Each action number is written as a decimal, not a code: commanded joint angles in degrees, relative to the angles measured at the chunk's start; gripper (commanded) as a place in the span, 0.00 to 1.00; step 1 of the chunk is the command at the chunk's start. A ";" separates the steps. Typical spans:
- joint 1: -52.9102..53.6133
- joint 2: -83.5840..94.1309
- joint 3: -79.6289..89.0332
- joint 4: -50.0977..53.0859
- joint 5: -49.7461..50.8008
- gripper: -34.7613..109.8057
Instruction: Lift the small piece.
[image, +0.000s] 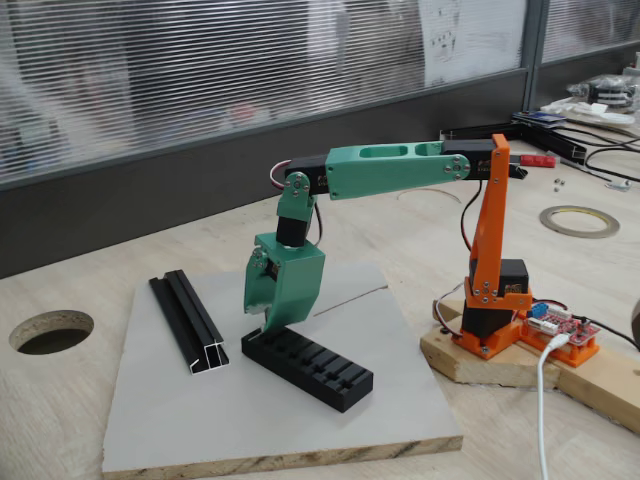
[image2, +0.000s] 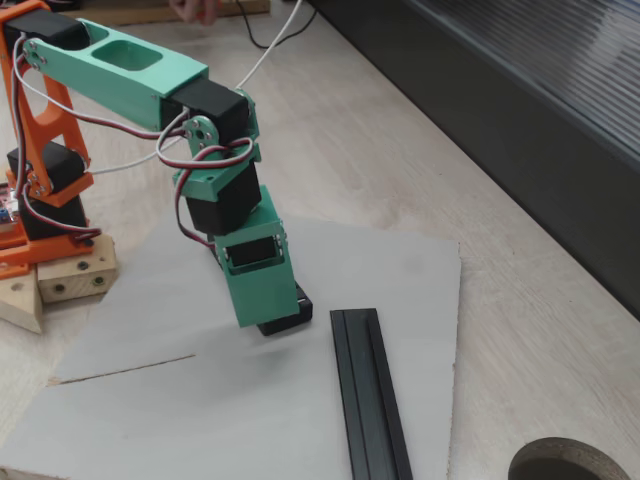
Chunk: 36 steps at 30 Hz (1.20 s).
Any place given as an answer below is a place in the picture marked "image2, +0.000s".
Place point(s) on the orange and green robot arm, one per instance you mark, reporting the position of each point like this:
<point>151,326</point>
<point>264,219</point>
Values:
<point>125,85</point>

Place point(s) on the wooden block with holes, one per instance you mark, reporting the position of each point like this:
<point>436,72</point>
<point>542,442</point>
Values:
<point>75,280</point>

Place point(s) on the green gripper with servo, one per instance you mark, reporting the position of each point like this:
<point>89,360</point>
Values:
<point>259,292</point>

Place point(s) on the red circuit board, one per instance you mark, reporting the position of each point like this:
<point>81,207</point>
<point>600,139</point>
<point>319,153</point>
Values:
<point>5,202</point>

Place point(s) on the black aluminium rail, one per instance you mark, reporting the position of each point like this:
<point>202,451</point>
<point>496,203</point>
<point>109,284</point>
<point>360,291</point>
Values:
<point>367,400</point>

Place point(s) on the dark window frame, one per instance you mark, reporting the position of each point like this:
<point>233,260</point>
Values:
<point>500,140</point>

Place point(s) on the grey cardboard sheet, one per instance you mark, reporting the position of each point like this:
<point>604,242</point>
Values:
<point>200,400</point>

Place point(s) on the triangular wooden wedge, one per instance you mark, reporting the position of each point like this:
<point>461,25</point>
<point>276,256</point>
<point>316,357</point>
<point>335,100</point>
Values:
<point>22,305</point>

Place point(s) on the black slotted holder block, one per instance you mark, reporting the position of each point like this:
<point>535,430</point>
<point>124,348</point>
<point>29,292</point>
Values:
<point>285,326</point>

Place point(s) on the wooden plank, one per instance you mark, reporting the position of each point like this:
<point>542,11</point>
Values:
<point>145,12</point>

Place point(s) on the ribbed grey window panel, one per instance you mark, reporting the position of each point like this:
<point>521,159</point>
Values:
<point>575,60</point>

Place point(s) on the person's hand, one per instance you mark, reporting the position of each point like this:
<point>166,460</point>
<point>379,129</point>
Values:
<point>195,9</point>

